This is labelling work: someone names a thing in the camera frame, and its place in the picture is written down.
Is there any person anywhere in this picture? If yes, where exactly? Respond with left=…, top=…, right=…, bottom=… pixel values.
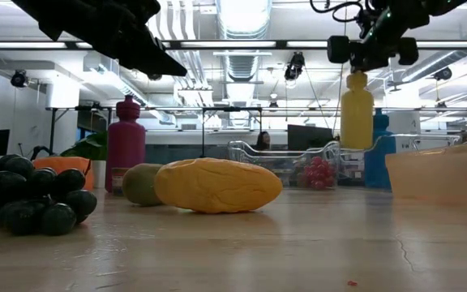
left=255, top=131, right=272, bottom=152

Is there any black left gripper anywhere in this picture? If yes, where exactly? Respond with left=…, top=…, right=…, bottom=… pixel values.
left=12, top=0, right=188, bottom=77

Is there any red toy grape bunch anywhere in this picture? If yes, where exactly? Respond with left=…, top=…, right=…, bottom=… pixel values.
left=298, top=156, right=337, bottom=191

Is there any clear plastic bin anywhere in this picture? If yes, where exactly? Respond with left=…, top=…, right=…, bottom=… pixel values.
left=228, top=140, right=342, bottom=190
left=338, top=133, right=461, bottom=191

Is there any magenta plastic sports bottle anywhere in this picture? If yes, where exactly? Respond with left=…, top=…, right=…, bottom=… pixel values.
left=105, top=95, right=146, bottom=194

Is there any black toy grape bunch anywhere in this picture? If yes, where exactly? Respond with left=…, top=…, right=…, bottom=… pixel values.
left=0, top=148, right=98, bottom=237

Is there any orange translucent tray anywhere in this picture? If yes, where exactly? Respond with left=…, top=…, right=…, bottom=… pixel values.
left=385, top=140, right=467, bottom=212

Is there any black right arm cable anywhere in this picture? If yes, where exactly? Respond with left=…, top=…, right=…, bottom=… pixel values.
left=309, top=0, right=366, bottom=24

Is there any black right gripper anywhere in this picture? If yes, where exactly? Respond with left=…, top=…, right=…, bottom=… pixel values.
left=326, top=7, right=420, bottom=74

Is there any orange toy mango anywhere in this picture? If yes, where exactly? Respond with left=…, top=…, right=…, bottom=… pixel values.
left=154, top=157, right=284, bottom=215

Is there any black frame background table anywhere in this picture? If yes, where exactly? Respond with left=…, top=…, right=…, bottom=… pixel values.
left=46, top=105, right=263, bottom=159

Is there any yellow plastic sports bottle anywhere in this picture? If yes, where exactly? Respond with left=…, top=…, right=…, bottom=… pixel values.
left=340, top=71, right=375, bottom=150

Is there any green-brown toy kiwi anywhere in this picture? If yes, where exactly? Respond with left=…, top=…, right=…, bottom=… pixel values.
left=122, top=163, right=165, bottom=207

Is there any green plant in white pot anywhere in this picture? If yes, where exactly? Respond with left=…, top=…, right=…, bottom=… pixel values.
left=60, top=131, right=109, bottom=190

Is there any orange toy fruit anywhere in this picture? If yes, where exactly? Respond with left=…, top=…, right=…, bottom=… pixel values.
left=32, top=157, right=95, bottom=191

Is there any blue plastic sports bottle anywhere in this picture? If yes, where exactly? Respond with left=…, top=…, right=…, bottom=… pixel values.
left=364, top=108, right=396, bottom=191

